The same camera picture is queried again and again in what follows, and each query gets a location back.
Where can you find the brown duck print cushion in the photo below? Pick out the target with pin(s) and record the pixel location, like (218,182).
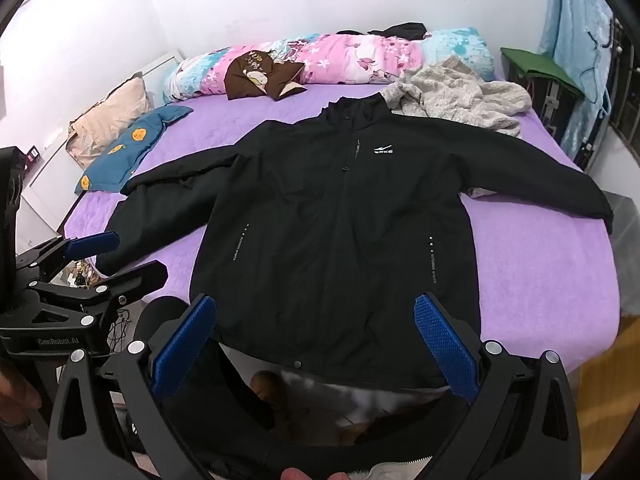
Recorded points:
(245,77)

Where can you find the beige pillow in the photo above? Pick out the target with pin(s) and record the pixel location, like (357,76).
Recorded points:
(110,110)

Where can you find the grey fluffy sweater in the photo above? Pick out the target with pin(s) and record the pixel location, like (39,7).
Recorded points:
(450,90)

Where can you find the purple fleece bed blanket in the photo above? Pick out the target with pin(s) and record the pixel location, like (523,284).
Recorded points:
(540,270)

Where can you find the black jacket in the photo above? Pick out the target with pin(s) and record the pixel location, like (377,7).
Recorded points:
(325,220)

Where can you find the white headboard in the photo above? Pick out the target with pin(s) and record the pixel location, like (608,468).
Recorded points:
(160,67)

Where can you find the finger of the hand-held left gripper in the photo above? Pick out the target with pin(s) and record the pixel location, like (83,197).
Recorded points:
(92,244)
(135,275)

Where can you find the person's left hand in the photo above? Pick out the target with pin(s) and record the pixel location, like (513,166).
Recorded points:
(15,395)

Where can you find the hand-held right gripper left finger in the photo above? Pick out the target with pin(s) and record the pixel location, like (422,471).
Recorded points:
(182,345)

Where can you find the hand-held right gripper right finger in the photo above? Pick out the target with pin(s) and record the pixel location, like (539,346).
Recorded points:
(445,345)

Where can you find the black metal rack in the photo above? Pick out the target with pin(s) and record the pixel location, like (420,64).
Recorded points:
(550,100)

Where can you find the pink floral quilt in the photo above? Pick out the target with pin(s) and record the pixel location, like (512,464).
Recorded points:
(350,60)

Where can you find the person's black trouser leg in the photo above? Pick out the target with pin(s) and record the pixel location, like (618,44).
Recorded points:
(160,315)

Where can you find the blue lemon print pillow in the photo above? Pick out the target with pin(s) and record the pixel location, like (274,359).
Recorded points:
(130,150)

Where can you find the red and black box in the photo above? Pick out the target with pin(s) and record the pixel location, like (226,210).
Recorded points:
(33,153)

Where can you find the small black garment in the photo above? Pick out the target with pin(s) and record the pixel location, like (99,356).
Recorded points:
(405,30)

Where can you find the green cloth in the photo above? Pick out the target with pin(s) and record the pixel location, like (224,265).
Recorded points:
(535,62)

